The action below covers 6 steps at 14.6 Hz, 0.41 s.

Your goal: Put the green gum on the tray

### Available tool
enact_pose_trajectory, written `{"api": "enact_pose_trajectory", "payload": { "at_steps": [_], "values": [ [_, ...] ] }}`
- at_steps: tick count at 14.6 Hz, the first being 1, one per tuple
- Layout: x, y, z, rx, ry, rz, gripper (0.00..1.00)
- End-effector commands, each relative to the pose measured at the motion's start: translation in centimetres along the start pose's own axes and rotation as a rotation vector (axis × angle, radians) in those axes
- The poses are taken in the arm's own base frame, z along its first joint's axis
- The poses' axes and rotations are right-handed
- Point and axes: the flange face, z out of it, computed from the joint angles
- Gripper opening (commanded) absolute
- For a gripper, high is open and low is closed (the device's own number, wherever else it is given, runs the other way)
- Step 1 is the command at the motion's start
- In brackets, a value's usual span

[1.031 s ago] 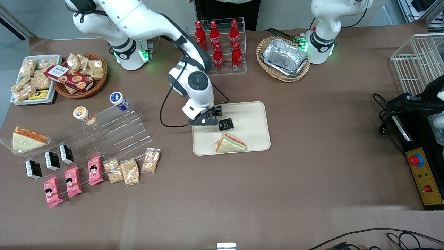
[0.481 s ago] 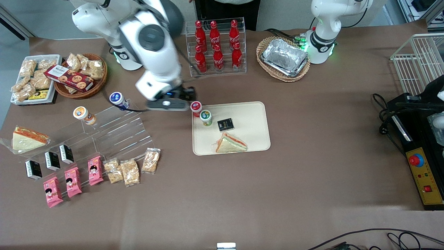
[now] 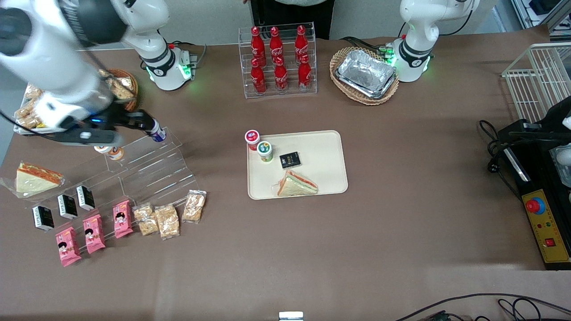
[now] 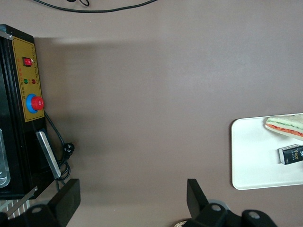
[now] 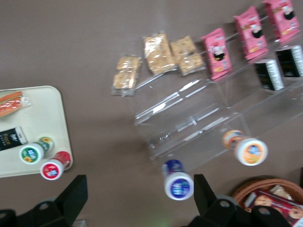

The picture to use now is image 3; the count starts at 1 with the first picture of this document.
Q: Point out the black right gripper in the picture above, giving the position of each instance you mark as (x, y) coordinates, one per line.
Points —
(119, 118)

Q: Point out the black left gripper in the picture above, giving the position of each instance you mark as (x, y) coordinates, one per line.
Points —
(554, 117)

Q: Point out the green gum bottle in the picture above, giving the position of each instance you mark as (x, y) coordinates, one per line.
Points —
(265, 151)

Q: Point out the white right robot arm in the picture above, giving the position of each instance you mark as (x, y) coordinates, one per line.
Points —
(53, 76)

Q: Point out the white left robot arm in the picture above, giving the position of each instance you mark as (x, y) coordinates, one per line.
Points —
(415, 53)

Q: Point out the blue gum bottle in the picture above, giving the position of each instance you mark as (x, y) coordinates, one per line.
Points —
(159, 133)

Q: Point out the aluminium foil tray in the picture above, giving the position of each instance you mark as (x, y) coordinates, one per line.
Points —
(563, 167)
(366, 72)

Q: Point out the orange gum bottle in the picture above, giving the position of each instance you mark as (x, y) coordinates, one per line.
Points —
(113, 154)

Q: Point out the red gum bottle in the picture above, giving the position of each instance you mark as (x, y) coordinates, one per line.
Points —
(252, 137)

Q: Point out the white rectangular tray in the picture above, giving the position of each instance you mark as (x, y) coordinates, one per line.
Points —
(18, 129)

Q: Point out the beige plastic tray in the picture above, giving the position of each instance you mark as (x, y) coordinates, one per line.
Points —
(323, 156)

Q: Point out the round wicker basket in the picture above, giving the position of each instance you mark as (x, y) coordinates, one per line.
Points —
(134, 96)

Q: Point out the clear crispy snack packet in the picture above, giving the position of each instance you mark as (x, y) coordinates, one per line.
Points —
(167, 221)
(107, 73)
(194, 206)
(27, 117)
(146, 219)
(122, 88)
(31, 92)

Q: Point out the clear acrylic stepped stand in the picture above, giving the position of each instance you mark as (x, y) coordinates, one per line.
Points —
(151, 178)

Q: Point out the black sealing machine yellow panel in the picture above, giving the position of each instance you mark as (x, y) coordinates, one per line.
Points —
(546, 227)

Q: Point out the small black box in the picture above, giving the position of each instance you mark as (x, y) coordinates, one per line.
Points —
(290, 159)
(85, 198)
(43, 217)
(68, 206)

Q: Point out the pink snack packet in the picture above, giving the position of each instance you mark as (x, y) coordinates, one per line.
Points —
(68, 246)
(122, 218)
(94, 233)

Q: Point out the red cola bottle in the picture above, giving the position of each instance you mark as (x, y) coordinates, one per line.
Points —
(276, 44)
(258, 78)
(280, 76)
(304, 72)
(301, 42)
(258, 44)

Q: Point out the wrapped triangle sandwich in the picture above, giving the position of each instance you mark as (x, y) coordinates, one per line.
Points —
(33, 180)
(296, 185)

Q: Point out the clear acrylic bottle rack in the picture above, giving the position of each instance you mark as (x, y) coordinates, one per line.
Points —
(290, 92)

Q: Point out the black upright panel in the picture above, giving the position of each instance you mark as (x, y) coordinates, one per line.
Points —
(290, 13)

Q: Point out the oval wicker basket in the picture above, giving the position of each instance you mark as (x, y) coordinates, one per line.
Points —
(343, 91)

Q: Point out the small white block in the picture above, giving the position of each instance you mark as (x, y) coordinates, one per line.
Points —
(291, 316)

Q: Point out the metal frame shelf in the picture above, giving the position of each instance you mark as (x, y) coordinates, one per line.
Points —
(542, 18)

